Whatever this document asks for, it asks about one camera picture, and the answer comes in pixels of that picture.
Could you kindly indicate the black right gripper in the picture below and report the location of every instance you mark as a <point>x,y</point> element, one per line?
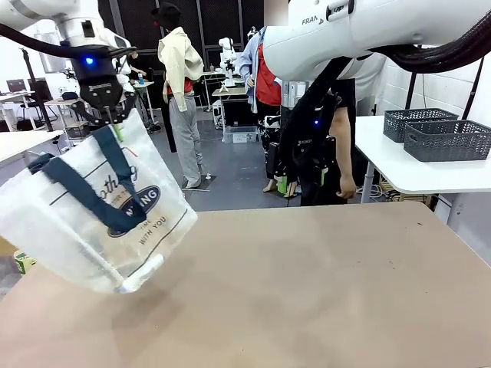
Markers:
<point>316,134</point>

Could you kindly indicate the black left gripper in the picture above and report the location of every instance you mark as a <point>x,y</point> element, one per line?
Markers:
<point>97,80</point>

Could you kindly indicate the dark grey plastic basket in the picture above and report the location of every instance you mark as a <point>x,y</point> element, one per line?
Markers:
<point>449,140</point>
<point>406,117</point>

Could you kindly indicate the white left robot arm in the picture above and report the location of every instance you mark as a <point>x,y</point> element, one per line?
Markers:
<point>23,7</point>

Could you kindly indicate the person's left forearm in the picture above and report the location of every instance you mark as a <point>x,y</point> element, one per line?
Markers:
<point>345,161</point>

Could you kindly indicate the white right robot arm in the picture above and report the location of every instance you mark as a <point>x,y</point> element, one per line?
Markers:
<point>383,23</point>

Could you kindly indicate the person's left hand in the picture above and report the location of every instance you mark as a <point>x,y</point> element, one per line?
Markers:
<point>347,188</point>

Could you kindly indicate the person in black clothes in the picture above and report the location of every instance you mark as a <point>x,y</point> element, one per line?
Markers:
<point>318,197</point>

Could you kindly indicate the background person black shirt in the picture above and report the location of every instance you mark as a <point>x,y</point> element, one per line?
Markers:
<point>136,67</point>

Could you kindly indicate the clear plastic storage bin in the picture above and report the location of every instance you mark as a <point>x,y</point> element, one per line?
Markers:
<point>239,134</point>

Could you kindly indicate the mannequin in beige hoodie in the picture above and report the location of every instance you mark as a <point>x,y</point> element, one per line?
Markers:
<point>180,57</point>

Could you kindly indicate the white table with leg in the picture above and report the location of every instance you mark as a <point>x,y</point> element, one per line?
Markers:
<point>19,143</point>

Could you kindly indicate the grey laptop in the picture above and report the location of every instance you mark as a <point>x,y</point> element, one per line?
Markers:
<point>15,86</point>

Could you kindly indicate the mannequin red shirt blue jacket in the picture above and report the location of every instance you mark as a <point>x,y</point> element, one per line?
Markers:
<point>268,76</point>

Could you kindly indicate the background work table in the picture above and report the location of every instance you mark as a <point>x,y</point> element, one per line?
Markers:
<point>230,91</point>

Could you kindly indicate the white side table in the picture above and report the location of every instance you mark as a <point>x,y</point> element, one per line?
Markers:
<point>422,172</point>

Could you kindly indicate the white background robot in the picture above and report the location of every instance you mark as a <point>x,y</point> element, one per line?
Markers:
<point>228,57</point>

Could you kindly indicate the black stand pole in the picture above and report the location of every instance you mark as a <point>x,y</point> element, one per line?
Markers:
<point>412,92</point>
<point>472,92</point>

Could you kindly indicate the cardboard box with green label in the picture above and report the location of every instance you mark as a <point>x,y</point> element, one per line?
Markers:
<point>25,262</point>

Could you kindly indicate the black camera tripod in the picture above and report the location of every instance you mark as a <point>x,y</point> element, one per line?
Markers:
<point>42,96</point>

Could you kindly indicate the mannequin metal base plate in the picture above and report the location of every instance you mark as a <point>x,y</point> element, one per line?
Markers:
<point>207,182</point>

